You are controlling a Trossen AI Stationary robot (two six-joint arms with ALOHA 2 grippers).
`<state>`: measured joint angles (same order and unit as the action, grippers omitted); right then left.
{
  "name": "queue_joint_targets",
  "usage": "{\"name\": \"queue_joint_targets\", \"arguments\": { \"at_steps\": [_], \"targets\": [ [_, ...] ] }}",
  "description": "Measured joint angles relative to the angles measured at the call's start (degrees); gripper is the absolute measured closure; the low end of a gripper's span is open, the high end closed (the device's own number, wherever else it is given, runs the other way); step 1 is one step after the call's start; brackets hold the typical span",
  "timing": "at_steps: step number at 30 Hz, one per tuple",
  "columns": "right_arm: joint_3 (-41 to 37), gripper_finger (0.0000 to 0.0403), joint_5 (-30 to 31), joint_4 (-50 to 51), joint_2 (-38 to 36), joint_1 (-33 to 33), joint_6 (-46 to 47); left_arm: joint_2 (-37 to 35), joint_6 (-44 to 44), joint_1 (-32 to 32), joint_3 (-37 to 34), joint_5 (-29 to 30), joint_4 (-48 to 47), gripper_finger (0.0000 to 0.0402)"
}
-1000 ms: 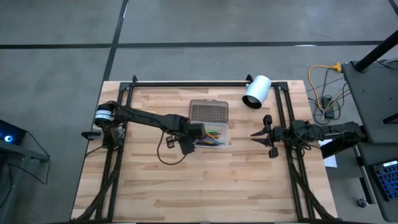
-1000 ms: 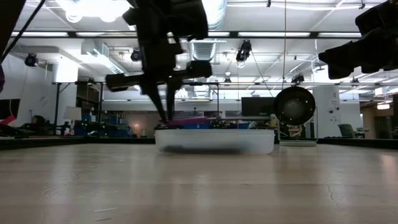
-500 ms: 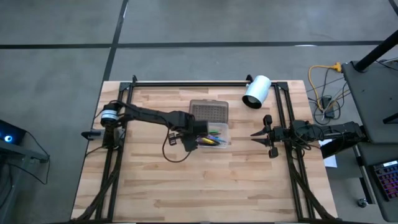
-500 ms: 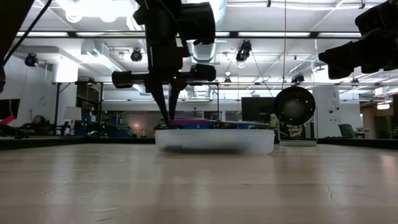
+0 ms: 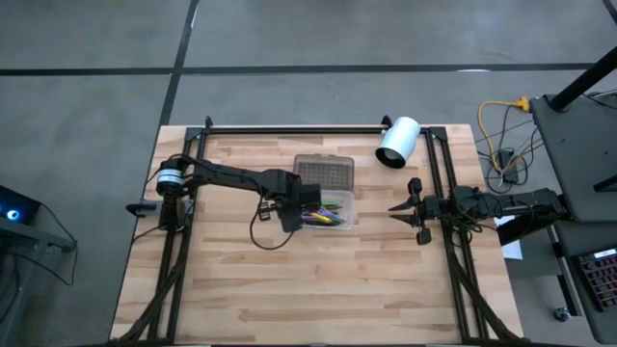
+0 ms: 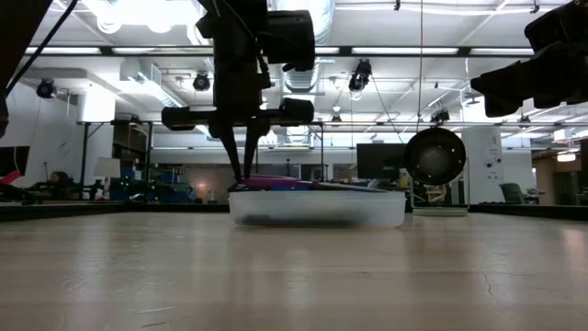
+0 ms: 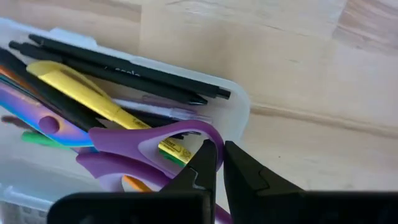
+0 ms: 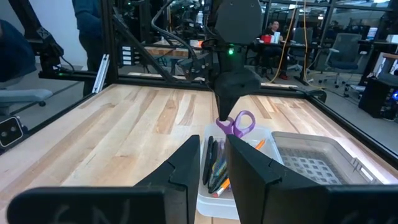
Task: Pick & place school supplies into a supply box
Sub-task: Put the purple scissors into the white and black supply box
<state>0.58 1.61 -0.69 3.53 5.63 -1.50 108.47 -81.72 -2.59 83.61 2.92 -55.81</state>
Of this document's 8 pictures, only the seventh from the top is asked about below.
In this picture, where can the black pen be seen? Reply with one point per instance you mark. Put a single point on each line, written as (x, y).
(174, 92)
(186, 82)
(146, 117)
(62, 105)

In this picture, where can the orange pencil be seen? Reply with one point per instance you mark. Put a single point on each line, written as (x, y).
(136, 184)

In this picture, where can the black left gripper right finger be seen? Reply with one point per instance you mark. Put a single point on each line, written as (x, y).
(264, 202)

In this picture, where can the translucent plastic supply box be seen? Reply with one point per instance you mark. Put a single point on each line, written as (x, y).
(230, 105)

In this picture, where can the green marker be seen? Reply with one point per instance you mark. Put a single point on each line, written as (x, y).
(40, 139)

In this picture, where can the translucent purple pen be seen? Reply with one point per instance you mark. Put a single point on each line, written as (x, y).
(174, 110)

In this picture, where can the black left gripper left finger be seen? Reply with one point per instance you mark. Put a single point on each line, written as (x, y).
(186, 205)

